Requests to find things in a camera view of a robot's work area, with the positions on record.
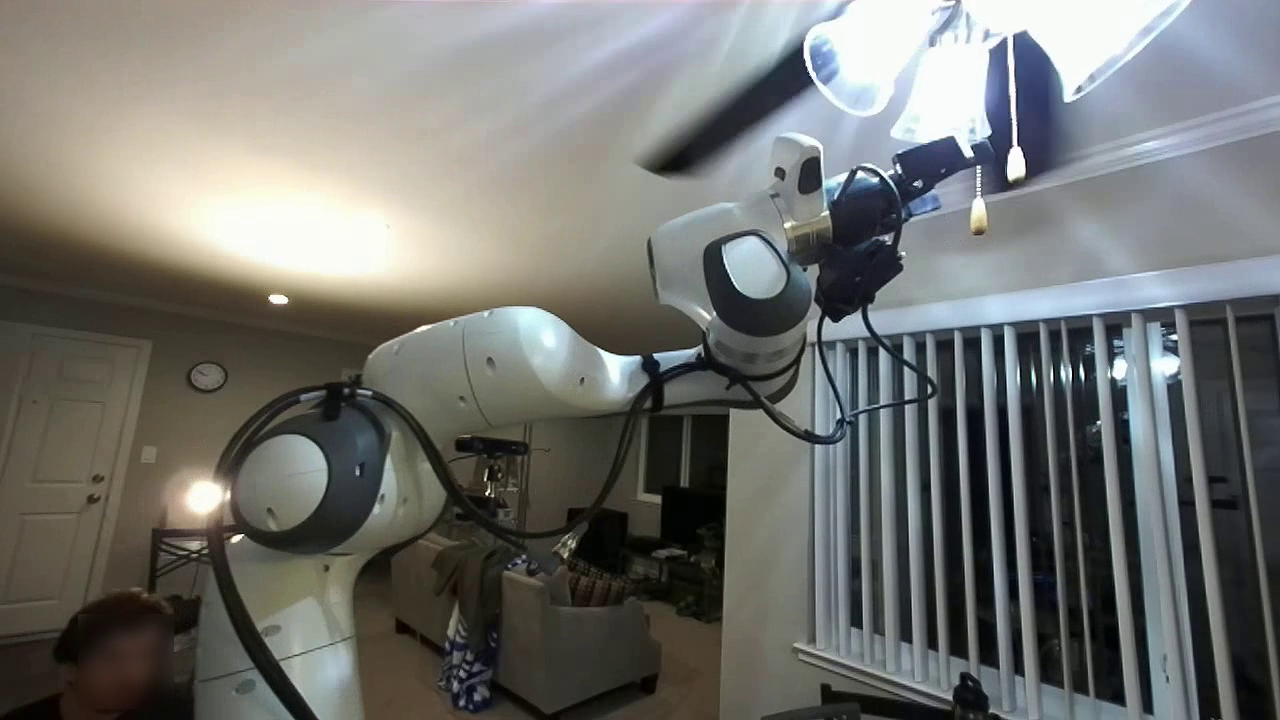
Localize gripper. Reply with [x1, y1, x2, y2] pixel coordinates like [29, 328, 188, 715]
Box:
[828, 136, 998, 247]

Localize television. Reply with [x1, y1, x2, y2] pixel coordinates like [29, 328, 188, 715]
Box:
[659, 485, 728, 549]

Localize window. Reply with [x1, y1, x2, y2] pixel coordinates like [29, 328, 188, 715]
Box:
[637, 410, 730, 504]

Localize person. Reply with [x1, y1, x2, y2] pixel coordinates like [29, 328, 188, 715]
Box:
[0, 588, 197, 720]

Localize white panel door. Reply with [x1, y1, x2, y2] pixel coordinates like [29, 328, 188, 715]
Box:
[0, 320, 153, 643]

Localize lit lamp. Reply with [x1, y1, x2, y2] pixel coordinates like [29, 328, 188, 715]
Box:
[180, 476, 229, 521]

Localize black bottle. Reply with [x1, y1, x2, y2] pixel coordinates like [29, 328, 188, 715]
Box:
[950, 672, 993, 720]

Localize black side table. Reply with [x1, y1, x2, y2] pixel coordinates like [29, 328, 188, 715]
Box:
[148, 524, 243, 595]

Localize plaid pillow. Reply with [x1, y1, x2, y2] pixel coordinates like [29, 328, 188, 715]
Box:
[566, 558, 635, 608]

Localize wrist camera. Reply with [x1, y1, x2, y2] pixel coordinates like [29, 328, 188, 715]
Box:
[814, 238, 907, 323]

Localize green garment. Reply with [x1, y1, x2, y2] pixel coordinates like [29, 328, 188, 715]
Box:
[431, 540, 521, 643]

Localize blue and white cloth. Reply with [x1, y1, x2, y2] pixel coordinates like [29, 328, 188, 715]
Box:
[437, 598, 501, 713]

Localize grey sofa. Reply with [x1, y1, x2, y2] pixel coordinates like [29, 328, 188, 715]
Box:
[389, 534, 663, 717]

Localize long pull chain white knob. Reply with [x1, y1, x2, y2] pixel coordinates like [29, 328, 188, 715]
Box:
[1005, 33, 1029, 187]

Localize chandelier with fan blades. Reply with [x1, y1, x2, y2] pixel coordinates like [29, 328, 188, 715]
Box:
[638, 0, 1196, 238]

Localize camera on tripod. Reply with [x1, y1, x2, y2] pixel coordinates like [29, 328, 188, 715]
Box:
[452, 433, 533, 546]

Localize white vertical blinds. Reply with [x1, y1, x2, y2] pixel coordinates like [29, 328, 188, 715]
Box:
[796, 296, 1280, 720]

